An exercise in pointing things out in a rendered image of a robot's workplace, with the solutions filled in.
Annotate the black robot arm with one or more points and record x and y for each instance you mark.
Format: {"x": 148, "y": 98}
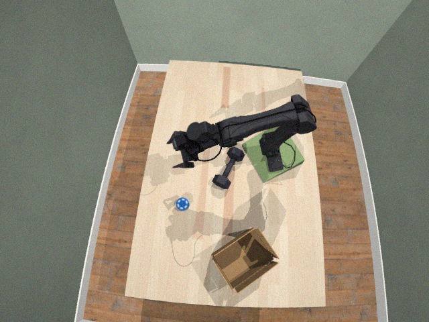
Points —
{"x": 286, "y": 118}

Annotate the brown cardboard box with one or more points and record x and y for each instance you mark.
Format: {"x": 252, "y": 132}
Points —
{"x": 245, "y": 260}

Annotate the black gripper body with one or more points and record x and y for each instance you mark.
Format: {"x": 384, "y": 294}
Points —
{"x": 186, "y": 158}

